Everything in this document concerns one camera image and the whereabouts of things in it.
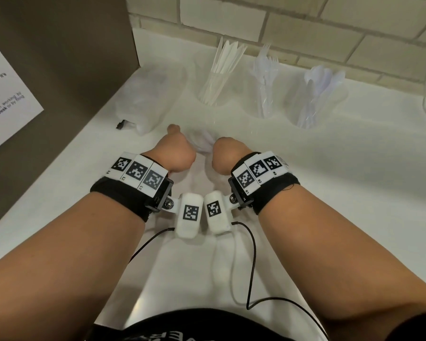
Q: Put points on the white paper notice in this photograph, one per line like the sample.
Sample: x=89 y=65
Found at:
x=7 y=92

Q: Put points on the small black clip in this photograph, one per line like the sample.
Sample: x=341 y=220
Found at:
x=120 y=124

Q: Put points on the person's left forearm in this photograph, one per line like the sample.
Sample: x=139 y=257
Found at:
x=64 y=273

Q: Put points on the person's right forearm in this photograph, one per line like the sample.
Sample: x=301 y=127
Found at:
x=340 y=266

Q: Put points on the bundle of mixed white cutlery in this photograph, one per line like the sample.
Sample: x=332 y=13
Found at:
x=203 y=142

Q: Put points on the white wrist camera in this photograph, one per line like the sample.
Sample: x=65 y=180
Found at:
x=218 y=225
x=189 y=230

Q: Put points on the brown partition panel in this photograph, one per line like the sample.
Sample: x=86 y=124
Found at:
x=74 y=49

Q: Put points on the black wristband with marker tags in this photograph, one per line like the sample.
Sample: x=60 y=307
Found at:
x=273 y=195
x=120 y=195

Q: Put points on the person's left hand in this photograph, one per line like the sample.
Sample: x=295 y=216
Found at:
x=174 y=156

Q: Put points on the person's right hand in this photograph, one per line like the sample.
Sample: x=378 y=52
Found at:
x=229 y=156

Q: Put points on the bunch of white plastic forks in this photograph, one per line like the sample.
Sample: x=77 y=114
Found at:
x=266 y=70

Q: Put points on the clear plastic bag of cutlery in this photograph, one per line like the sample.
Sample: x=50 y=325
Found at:
x=203 y=81

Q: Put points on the black shirt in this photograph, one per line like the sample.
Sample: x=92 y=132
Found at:
x=198 y=326

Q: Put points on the bunch of white plastic spoons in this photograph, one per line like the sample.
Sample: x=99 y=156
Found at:
x=317 y=85

